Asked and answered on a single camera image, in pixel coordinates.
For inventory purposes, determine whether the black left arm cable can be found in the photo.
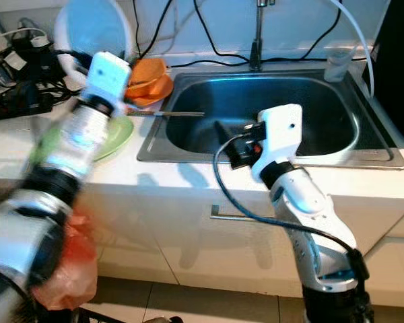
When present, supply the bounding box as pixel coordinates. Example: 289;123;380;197
57;48;95;76

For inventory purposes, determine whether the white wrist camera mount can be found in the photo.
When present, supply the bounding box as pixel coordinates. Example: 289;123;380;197
251;103;304;184
84;52;132;112

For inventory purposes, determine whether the stainless steel sink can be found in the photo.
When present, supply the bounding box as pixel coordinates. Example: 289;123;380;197
137;67;404;169

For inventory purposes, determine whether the clear plastic cup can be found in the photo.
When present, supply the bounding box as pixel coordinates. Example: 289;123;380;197
325;47;354;83

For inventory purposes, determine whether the silver drawer handle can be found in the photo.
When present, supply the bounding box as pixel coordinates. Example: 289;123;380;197
210;204;277;221

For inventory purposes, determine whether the green plate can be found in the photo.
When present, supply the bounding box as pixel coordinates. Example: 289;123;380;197
30;114;135;166

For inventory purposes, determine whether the red plastic bag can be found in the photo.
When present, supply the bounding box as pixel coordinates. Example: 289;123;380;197
30;209;98;312

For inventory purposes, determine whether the black power cable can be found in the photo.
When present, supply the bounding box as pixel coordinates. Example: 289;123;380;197
266;0;343;68
190;0;252;69
136;0;171;58

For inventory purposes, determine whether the white sink counter cabinet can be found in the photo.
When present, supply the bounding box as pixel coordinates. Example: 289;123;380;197
94;182;404;307

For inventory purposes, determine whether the white bowl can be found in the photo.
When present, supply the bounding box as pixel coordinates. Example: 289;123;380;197
54;0;135;88

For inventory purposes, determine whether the orange bowl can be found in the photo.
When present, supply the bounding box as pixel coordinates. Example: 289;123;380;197
128;57;172;92

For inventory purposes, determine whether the brown wooden chopstick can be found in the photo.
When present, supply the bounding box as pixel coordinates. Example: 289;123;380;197
128;110;206;118

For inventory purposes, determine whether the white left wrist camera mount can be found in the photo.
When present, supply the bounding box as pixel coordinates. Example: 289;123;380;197
84;52;132;112

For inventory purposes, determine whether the black labelled power adapter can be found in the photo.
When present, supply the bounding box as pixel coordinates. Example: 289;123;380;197
3;27;58;81

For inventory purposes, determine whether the metal faucet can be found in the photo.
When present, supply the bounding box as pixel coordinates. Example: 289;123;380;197
249;0;270;71

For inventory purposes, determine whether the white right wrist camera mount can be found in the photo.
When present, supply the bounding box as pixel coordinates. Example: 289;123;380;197
251;103;304;184

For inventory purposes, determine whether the black power strip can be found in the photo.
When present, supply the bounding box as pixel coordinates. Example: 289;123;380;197
0;87;55;122

